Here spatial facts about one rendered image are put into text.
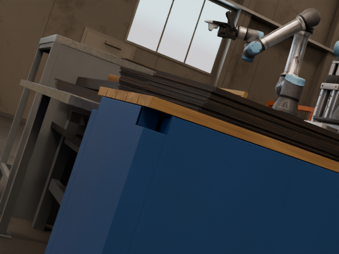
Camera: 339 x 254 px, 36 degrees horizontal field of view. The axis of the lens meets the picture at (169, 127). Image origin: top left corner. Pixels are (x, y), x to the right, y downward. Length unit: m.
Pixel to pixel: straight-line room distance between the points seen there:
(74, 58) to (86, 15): 7.63
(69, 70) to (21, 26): 7.38
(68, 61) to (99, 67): 0.18
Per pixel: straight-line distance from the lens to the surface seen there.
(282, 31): 3.09
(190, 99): 1.03
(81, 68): 3.02
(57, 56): 3.00
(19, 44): 10.35
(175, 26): 11.27
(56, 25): 10.48
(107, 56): 3.06
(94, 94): 1.85
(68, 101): 1.47
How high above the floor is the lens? 0.74
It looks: level
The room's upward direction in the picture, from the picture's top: 18 degrees clockwise
